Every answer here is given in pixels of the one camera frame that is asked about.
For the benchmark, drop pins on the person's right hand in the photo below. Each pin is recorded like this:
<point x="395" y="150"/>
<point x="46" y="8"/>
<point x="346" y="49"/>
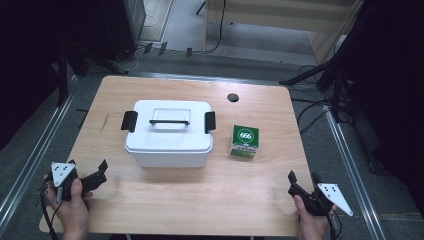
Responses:
<point x="311" y="226"/>

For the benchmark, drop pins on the black metal stand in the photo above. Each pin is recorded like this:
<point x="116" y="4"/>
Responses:
<point x="62" y="76"/>

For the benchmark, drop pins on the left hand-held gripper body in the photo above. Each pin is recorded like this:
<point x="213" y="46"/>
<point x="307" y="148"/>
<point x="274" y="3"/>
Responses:
<point x="61" y="171"/>

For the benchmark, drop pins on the person's left hand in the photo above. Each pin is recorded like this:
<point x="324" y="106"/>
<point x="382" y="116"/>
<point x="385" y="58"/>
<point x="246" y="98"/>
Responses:
<point x="73" y="213"/>

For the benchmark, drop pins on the aluminium floor rail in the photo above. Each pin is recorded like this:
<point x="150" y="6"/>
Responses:
<point x="30" y="166"/>
<point x="353" y="173"/>

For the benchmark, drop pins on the black round table grommet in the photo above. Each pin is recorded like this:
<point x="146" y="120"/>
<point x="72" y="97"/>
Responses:
<point x="232" y="97"/>

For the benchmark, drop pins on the white lidded storage box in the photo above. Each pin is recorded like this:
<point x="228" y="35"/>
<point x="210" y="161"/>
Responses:
<point x="168" y="140"/>

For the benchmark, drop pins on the green and white carton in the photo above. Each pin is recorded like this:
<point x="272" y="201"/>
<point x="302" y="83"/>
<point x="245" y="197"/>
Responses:
<point x="245" y="140"/>

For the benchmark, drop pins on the black tripod stand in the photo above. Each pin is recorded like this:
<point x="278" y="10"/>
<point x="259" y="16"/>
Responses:
<point x="310" y="73"/>

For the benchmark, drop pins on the dark cabinet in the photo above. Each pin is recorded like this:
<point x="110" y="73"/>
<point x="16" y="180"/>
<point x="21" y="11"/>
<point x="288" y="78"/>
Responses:
<point x="123" y="26"/>

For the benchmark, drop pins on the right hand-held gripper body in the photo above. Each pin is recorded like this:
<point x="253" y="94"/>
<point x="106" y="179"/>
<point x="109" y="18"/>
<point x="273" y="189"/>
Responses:
<point x="333" y="195"/>

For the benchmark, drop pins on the light wooden cabinet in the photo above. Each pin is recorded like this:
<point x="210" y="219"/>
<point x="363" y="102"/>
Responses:
<point x="266" y="15"/>

